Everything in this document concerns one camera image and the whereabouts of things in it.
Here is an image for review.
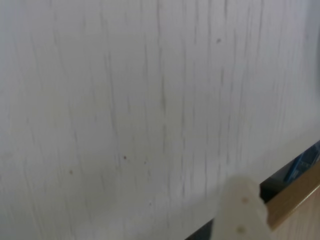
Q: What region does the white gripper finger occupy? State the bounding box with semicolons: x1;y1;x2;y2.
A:
211;174;274;240

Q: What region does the brown wooden board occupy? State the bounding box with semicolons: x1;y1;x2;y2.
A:
264;162;320;231

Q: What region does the blue box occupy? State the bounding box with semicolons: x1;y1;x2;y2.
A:
281;139;320;183

